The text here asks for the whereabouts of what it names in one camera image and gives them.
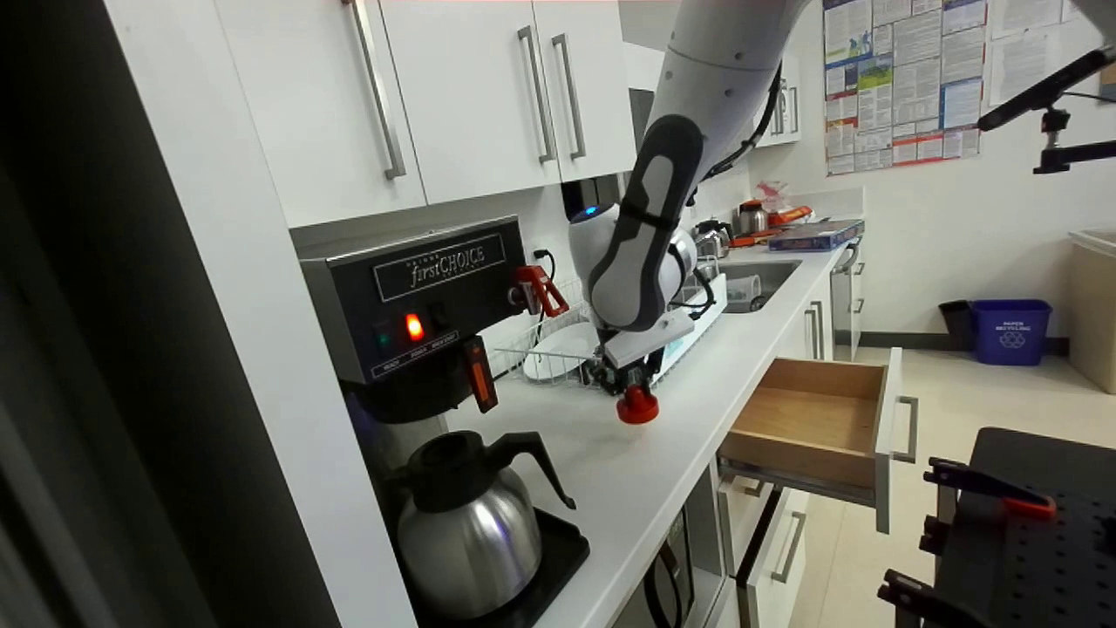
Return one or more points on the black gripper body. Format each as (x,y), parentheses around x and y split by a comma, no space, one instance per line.
(621,371)

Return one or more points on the steel sink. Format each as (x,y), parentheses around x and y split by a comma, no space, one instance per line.
(757,282)

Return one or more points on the wall poster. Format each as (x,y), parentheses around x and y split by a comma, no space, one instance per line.
(919,81)

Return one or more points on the steel pot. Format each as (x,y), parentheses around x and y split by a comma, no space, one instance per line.
(714,238)

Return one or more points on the white far wall cabinet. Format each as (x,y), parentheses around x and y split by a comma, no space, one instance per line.
(788,110)

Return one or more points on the white upper cabinet door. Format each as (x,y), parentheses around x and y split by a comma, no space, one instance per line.
(466,93)
(598,81)
(303,107)

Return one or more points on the black steel coffee maker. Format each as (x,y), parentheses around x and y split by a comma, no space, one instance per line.
(407,296)

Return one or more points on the black pegboard cart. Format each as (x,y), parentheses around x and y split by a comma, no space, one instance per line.
(1047,560)

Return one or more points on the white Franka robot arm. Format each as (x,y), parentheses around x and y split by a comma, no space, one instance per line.
(710,81)

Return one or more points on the blue flat item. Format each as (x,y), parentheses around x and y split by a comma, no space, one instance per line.
(814,238)

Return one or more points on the white plate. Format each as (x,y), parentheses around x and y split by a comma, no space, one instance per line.
(561,354)

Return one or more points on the white lower drawer front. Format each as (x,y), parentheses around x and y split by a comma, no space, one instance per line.
(775,560)

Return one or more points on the small red cup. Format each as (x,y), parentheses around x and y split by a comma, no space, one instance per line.
(635,408)

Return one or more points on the black waste bin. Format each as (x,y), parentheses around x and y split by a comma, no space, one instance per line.
(957,317)

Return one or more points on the black paper towel dispenser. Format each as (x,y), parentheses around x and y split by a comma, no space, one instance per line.
(589,196)

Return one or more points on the blue recycling bin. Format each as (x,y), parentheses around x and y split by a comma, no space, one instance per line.
(1008,331)

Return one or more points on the open wooden drawer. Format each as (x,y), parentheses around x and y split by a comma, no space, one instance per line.
(814,418)

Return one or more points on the beige bin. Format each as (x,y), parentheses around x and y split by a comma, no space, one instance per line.
(1096,308)

